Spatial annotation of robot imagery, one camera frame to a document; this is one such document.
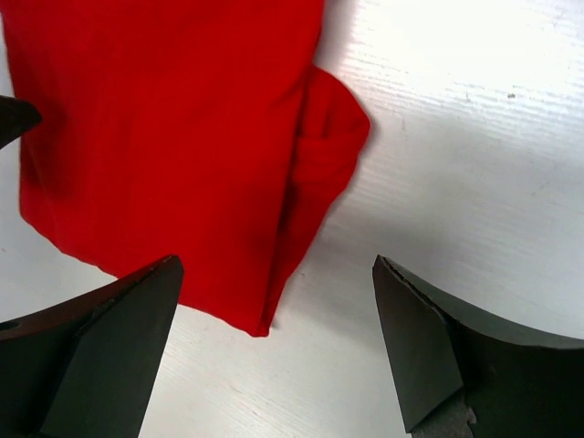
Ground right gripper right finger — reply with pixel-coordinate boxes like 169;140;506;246
372;256;583;437

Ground red t shirt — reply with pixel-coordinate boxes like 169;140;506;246
1;1;370;337

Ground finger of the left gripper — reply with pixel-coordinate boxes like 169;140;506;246
0;96;42;149

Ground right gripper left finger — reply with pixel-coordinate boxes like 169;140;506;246
1;255;183;438

